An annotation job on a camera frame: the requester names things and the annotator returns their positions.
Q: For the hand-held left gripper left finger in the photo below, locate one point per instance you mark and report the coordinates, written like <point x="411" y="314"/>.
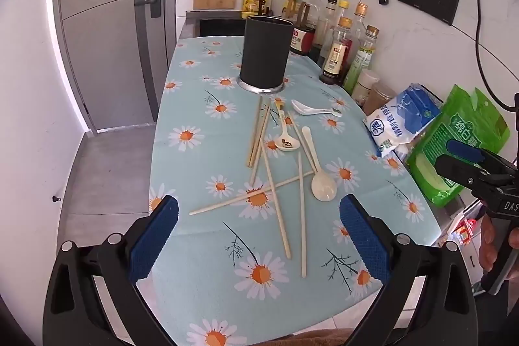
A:
<point x="156" y="236"/>

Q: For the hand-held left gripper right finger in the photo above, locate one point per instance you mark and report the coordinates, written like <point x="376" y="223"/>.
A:
<point x="365" y="236"/>

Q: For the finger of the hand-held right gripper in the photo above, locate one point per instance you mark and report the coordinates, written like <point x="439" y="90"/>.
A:
<point x="462" y="150"/>
<point x="454" y="169"/>

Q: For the cream plastic spoon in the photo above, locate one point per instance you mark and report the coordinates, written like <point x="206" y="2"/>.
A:
<point x="323" y="188"/>

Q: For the ceramic cartoon spoon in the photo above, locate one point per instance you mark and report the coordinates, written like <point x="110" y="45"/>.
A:
<point x="286" y="143"/>

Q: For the white ceramic frog spoon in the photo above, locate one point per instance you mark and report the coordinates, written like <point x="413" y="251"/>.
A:
<point x="302" y="109"/>

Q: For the black utensil holder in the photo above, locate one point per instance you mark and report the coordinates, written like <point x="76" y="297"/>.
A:
<point x="263" y="50"/>

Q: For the person's right hand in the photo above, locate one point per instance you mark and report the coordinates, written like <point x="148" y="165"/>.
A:
<point x="486" y="244"/>

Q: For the green sugar bag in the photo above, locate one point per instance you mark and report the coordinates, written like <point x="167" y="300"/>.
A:
<point x="470" y="115"/>

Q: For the white blue salt bag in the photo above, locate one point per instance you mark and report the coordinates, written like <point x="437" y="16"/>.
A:
<point x="401" y="119"/>

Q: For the daisy print tablecloth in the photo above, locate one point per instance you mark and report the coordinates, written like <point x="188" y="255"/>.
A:
<point x="202" y="175"/>

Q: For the brown spice jar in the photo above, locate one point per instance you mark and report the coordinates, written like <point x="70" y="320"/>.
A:
<point x="379" y="96"/>

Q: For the green label bottle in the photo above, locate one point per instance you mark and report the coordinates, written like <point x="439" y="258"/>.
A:
<point x="359" y="66"/>

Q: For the dark vinegar bottle orange cap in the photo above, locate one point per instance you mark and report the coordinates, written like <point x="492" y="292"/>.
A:
<point x="334" y="62"/>

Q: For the clear bottle gold cap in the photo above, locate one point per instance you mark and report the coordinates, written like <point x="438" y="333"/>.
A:
<point x="360" y="19"/>

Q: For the clear bottle black cap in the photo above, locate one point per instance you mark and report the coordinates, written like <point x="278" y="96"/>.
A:
<point x="329" y="21"/>

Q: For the clear bottle yellow cap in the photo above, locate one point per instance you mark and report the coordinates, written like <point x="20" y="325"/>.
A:
<point x="344" y="7"/>

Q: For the dark soy sauce jug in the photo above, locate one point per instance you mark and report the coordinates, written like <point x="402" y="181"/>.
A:
<point x="302" y="42"/>

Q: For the clear bottle brown cap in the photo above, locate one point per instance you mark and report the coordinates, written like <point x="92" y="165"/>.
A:
<point x="314" y="5"/>

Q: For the grey door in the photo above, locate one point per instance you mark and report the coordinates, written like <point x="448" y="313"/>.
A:
<point x="105" y="25"/>

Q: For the black sink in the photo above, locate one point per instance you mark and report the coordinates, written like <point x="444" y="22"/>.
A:
<point x="219" y="28"/>

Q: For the yellow cap green bottle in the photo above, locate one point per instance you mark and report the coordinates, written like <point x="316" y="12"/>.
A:
<point x="295" y="1"/>

